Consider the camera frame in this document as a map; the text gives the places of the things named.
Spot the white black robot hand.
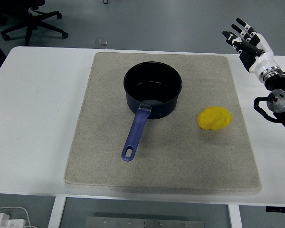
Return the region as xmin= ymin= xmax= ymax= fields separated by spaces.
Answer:
xmin=222 ymin=18 xmax=276 ymax=76

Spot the yellow potato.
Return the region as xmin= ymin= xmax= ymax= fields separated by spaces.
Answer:
xmin=197 ymin=106 xmax=233 ymax=131

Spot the beige grey table mat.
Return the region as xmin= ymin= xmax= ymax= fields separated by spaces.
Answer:
xmin=64 ymin=52 xmax=262 ymax=193

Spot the black table control panel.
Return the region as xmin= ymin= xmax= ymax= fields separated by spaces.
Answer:
xmin=266 ymin=206 xmax=285 ymax=213

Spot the white table leg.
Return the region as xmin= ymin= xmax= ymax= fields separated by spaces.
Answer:
xmin=228 ymin=204 xmax=243 ymax=228
xmin=47 ymin=196 xmax=67 ymax=228

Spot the grey metal plate with screws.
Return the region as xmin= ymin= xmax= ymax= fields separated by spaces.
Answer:
xmin=85 ymin=216 xmax=205 ymax=228

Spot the black office chair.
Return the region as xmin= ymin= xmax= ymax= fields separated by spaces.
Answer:
xmin=0 ymin=0 xmax=69 ymax=47

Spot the white power strip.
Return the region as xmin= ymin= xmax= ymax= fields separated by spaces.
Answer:
xmin=0 ymin=213 xmax=27 ymax=228

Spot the blue pot with handle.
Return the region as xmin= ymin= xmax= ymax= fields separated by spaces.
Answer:
xmin=120 ymin=61 xmax=183 ymax=162

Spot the white cable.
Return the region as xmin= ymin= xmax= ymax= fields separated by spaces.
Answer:
xmin=0 ymin=206 xmax=36 ymax=228

